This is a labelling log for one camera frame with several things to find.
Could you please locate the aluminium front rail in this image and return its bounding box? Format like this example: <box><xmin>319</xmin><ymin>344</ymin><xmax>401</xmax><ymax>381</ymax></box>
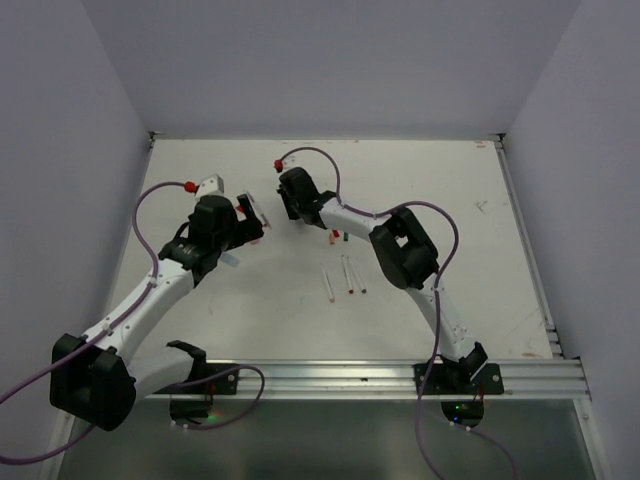
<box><xmin>144</xmin><ymin>357</ymin><xmax>586</xmax><ymax>401</ymax></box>

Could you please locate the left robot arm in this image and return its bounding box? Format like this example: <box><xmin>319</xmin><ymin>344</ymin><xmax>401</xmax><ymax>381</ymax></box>
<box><xmin>50</xmin><ymin>193</ymin><xmax>264</xmax><ymax>431</ymax></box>

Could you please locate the pink marker pen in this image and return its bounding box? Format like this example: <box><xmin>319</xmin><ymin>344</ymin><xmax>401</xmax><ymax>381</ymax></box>
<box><xmin>320</xmin><ymin>263</ymin><xmax>335</xmax><ymax>303</ymax></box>

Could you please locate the red marker pen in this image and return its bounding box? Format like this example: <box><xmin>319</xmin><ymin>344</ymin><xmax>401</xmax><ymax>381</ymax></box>
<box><xmin>341</xmin><ymin>255</ymin><xmax>355</xmax><ymax>295</ymax></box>

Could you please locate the light blue highlighter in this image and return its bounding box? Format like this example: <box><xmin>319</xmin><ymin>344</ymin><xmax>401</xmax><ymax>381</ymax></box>
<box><xmin>220</xmin><ymin>253</ymin><xmax>239</xmax><ymax>267</ymax></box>

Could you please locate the clear white pen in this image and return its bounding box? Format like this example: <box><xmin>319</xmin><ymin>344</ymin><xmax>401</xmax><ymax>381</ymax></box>
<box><xmin>243</xmin><ymin>190</ymin><xmax>271</xmax><ymax>229</ymax></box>

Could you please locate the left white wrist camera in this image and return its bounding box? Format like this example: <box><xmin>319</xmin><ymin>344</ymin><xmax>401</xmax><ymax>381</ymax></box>
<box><xmin>194</xmin><ymin>174</ymin><xmax>225</xmax><ymax>199</ymax></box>

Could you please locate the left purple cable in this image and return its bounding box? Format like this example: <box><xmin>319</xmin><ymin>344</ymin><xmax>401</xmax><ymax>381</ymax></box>
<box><xmin>0</xmin><ymin>179</ymin><xmax>199</xmax><ymax>461</ymax></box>

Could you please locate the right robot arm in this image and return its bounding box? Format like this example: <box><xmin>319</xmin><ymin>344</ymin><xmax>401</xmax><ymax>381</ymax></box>
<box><xmin>277</xmin><ymin>167</ymin><xmax>488</xmax><ymax>394</ymax></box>

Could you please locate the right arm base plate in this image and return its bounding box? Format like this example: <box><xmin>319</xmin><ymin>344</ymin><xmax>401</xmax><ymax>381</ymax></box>
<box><xmin>423</xmin><ymin>363</ymin><xmax>505</xmax><ymax>396</ymax></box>

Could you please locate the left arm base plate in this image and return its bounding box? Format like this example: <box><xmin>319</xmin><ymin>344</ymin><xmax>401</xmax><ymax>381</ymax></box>
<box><xmin>189</xmin><ymin>363</ymin><xmax>238</xmax><ymax>396</ymax></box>

